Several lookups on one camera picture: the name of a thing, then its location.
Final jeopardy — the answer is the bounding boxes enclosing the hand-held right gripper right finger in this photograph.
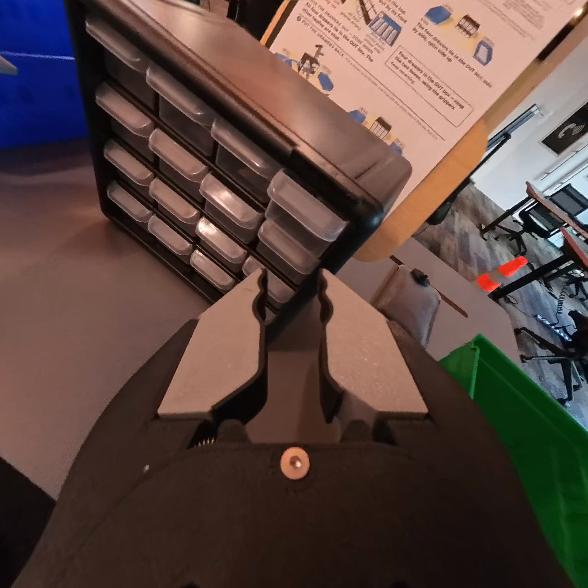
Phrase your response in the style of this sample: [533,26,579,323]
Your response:
[318,269,431,421]

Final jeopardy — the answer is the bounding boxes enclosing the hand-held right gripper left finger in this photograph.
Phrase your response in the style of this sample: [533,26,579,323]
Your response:
[157,268,269,420]

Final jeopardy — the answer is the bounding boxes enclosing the set of clear cabinet drawers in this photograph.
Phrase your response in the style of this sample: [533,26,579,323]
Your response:
[85,18,322,322]

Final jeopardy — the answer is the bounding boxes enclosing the black drawer cabinet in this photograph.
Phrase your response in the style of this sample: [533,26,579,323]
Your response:
[64,0,413,322]

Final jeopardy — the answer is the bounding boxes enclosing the blue storage box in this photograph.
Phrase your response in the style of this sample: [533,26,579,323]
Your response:
[0,0,90,150]

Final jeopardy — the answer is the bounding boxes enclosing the orange traffic cone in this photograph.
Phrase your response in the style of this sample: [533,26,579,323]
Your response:
[477,256,529,292]

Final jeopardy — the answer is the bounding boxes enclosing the wooden board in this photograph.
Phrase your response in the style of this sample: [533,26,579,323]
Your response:
[259,0,588,262]

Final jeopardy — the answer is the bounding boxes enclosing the green storage bin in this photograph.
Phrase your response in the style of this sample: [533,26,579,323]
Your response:
[439,333,588,588]

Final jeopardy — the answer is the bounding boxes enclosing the black office chair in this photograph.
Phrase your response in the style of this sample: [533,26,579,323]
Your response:
[514,310,588,407]

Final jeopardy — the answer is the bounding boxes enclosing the wooden office desk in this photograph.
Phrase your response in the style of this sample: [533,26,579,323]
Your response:
[478,181,588,299]

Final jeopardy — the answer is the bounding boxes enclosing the grey desk cable flap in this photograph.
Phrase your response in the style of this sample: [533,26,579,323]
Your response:
[371,264,443,350]

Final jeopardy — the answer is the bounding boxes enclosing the black wall sign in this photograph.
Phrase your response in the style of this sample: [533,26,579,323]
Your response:
[542,103,588,154]

